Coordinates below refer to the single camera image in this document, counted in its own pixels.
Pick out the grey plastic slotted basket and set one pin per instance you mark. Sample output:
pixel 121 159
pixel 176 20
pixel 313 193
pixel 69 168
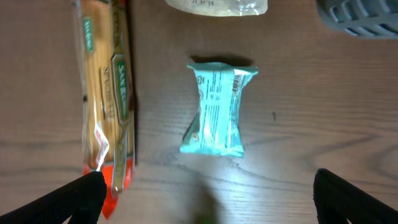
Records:
pixel 368 19

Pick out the beige crumpled paper pouch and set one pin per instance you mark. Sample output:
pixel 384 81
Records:
pixel 221 8

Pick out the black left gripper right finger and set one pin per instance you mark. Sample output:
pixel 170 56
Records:
pixel 338 201

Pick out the mint green snack bar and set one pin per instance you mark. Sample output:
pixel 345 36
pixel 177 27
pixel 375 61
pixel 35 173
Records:
pixel 215 127

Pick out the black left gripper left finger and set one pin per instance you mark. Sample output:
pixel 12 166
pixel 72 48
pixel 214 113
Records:
pixel 80 201

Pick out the spaghetti pack red ends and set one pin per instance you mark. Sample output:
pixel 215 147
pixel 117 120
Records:
pixel 104 62

